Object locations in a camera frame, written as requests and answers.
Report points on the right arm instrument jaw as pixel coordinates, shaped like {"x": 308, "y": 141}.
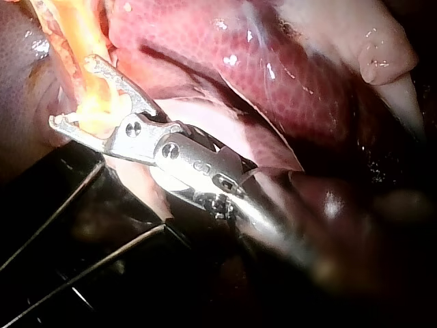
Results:
{"x": 73, "y": 134}
{"x": 126, "y": 89}

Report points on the right arm instrument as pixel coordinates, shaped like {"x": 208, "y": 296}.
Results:
{"x": 184, "y": 157}

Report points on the dark right arm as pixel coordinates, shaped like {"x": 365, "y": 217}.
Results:
{"x": 341, "y": 259}

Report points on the pale fatty tissue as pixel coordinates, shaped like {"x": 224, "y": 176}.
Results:
{"x": 399, "y": 92}
{"x": 150, "y": 191}

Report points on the dark red liver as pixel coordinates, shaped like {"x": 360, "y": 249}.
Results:
{"x": 259, "y": 75}

